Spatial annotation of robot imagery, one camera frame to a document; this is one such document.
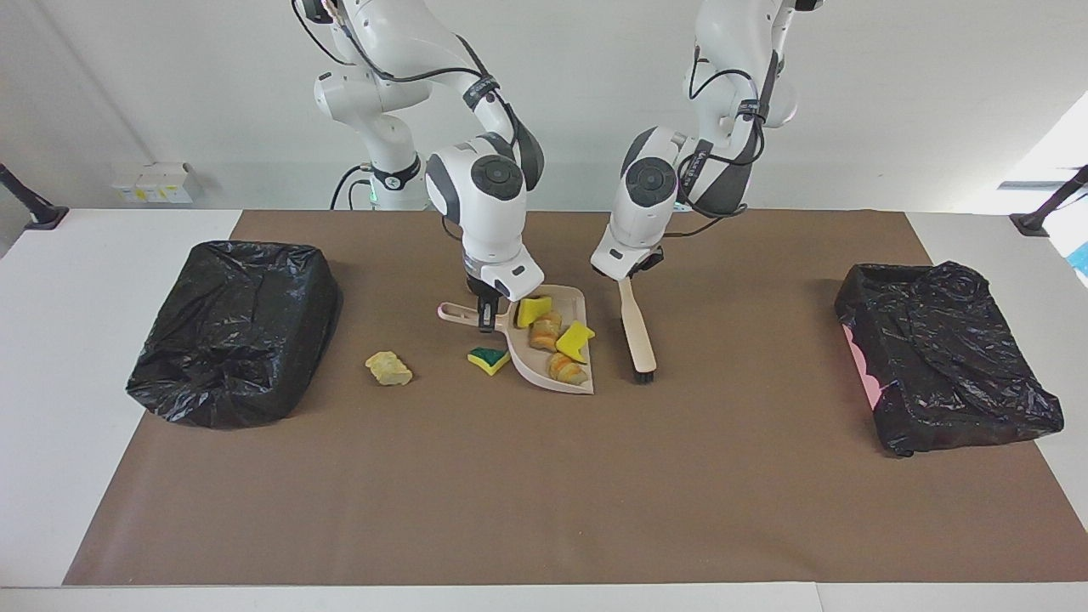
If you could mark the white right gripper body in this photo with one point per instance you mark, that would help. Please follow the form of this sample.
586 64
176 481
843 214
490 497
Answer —
510 279

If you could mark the notched yellow sponge piece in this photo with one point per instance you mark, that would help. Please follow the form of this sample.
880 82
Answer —
575 340

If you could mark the black clamp stand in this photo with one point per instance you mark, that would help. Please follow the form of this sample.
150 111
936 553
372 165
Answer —
1033 223
38 212

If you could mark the blue object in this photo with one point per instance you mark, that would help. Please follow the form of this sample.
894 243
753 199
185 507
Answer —
1082 257

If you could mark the beige brush with black bristles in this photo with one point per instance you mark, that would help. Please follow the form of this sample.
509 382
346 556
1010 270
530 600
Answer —
636 331

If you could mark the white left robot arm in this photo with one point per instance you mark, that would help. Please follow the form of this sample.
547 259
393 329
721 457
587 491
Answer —
731 51

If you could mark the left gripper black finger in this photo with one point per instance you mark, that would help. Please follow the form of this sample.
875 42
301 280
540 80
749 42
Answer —
650 259

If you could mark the pink plastic bin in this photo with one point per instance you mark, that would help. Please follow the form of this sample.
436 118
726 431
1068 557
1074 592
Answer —
863 370

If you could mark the black bag lined trash bin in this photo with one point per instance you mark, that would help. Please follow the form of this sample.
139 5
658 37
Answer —
229 340

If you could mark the left black bag bin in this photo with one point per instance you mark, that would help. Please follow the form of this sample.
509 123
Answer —
952 365

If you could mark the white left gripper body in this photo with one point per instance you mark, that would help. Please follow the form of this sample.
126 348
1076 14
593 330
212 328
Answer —
614 260

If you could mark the beige plastic dustpan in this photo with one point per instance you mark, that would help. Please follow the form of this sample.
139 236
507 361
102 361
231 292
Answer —
520 357

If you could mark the white wall socket box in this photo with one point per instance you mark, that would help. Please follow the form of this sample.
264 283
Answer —
153 183

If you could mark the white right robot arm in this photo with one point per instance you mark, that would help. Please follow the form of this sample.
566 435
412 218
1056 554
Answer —
399 42

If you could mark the brown paper table mat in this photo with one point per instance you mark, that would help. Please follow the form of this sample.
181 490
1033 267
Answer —
340 510

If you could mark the green and yellow sponge piece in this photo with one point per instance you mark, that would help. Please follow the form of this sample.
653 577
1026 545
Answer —
489 357

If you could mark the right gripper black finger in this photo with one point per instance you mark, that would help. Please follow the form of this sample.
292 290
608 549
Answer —
487 313

